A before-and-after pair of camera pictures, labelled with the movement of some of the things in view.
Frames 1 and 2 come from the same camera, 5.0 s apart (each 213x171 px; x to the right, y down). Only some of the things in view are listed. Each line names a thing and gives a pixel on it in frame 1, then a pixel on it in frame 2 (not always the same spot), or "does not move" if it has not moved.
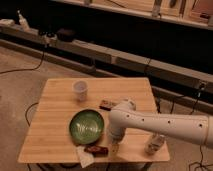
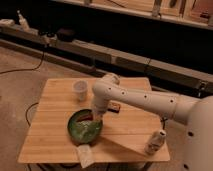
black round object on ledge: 66,35 does not move
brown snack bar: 107,104 does not move
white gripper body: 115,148 to 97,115
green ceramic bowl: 86,126 does not move
